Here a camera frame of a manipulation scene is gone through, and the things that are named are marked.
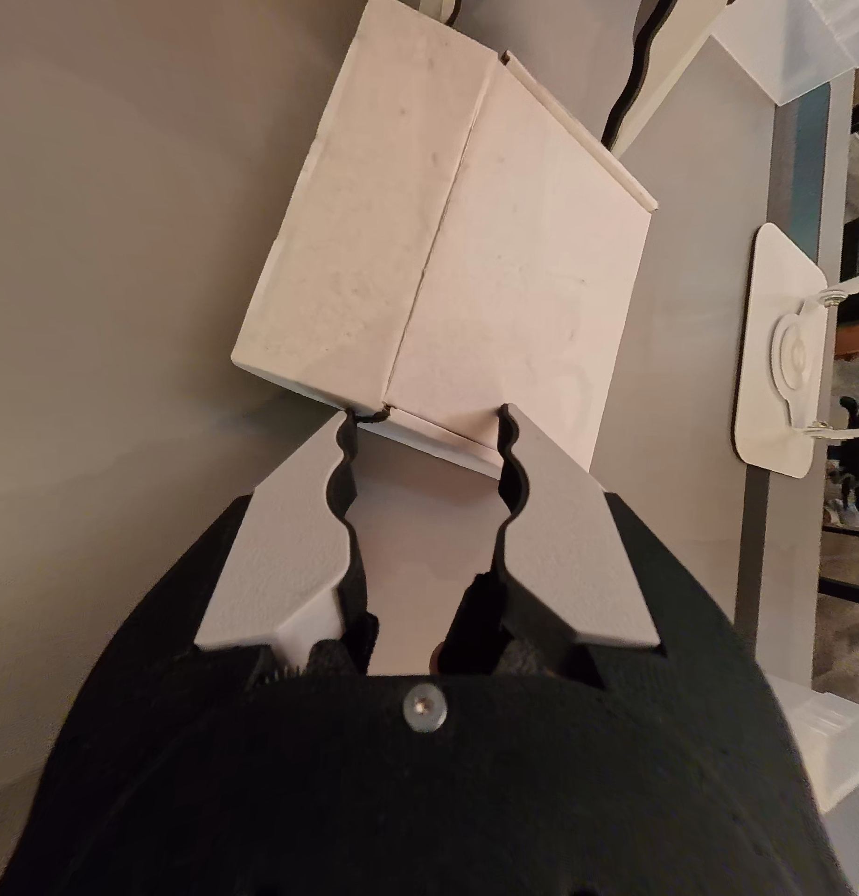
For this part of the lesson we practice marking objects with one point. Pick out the clear plastic bin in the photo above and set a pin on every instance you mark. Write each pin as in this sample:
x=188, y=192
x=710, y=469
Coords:
x=835, y=756

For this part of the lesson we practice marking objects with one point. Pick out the clear plastic container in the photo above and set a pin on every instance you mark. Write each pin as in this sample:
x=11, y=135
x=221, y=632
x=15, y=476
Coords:
x=793, y=42

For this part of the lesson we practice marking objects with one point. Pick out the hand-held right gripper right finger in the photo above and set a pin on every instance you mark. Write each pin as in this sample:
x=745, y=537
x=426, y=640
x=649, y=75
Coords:
x=576, y=560

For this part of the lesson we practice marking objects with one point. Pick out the person's right hand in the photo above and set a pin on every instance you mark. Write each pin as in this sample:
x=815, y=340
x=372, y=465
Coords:
x=438, y=658

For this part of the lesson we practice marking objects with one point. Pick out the white cardboard box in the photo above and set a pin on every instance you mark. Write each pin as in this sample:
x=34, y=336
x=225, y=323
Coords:
x=513, y=280

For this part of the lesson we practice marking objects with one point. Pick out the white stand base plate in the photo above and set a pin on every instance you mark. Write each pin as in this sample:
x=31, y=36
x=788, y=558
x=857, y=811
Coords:
x=765, y=392

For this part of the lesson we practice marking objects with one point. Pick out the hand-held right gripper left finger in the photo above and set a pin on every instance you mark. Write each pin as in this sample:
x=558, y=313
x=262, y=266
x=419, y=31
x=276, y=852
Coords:
x=275, y=560

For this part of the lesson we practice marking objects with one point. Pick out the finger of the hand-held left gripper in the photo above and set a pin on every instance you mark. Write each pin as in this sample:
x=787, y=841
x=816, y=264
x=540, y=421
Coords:
x=440, y=8
x=674, y=49

